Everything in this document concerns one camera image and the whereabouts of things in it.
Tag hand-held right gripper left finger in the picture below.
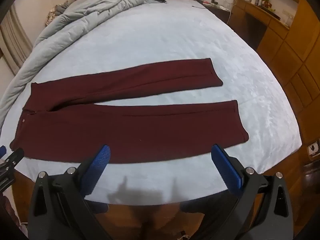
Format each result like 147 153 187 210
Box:
28 144 113 240

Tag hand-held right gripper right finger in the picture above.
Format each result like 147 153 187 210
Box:
199 144 294 240

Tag maroon pants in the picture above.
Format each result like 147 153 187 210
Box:
9 58 249 165

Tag beige curtain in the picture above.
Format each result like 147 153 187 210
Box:
0 5 33 76

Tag bed with light blue sheet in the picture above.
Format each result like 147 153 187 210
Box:
0 0 303 240

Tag wooden wardrobe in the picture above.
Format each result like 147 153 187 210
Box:
257 0 320 142

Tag floral patterned cloth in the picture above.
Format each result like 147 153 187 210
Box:
46 6 59 27

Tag grey duvet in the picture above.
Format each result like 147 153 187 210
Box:
0 0 167 130

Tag wooden desk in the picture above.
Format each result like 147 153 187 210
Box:
230 0 292 53

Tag dark nightstand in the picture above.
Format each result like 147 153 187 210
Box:
202 1 233 26

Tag white wall outlet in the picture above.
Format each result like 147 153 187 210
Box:
307 139 320 159

